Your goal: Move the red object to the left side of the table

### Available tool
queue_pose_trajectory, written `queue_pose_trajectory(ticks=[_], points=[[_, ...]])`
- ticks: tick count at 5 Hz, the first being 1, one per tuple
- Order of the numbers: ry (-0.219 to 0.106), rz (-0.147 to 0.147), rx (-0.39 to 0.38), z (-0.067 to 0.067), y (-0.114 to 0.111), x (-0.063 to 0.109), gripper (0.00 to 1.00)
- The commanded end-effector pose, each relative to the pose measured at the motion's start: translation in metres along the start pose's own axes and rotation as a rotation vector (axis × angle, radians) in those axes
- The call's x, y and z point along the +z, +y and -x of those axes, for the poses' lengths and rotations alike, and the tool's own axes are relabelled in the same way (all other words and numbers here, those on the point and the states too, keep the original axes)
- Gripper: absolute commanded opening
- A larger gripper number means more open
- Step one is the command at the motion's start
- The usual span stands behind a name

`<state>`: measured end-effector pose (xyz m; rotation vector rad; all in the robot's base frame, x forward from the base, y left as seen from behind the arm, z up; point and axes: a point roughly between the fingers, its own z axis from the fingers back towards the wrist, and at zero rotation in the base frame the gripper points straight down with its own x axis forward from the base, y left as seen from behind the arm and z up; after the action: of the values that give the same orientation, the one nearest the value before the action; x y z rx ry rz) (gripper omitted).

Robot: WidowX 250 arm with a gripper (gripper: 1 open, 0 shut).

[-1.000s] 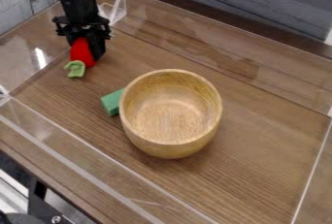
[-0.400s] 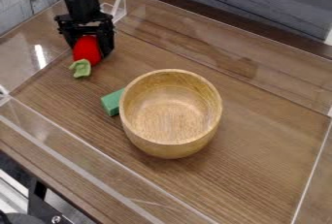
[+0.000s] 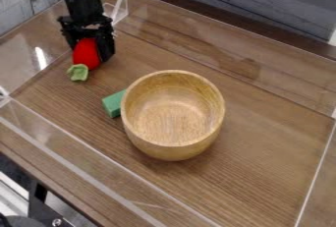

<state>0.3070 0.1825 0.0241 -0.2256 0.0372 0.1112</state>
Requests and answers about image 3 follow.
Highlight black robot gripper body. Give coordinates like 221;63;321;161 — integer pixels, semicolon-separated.
57;16;114;39

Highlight clear acrylic corner bracket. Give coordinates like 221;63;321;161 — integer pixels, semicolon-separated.
102;0;128;26

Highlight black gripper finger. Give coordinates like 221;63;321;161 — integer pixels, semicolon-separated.
65;34;80;49
96;35;116;62

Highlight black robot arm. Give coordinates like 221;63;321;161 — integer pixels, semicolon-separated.
57;0;116;62

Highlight red plush strawberry green leaves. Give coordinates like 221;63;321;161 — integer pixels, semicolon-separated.
66;38;101;82

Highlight wooden bowl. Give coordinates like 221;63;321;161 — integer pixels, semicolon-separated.
121;70;225;161

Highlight black table leg bracket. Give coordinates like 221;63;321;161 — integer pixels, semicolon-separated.
28;182;74;227

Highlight green foam block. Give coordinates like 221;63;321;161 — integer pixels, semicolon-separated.
102;90;126;118

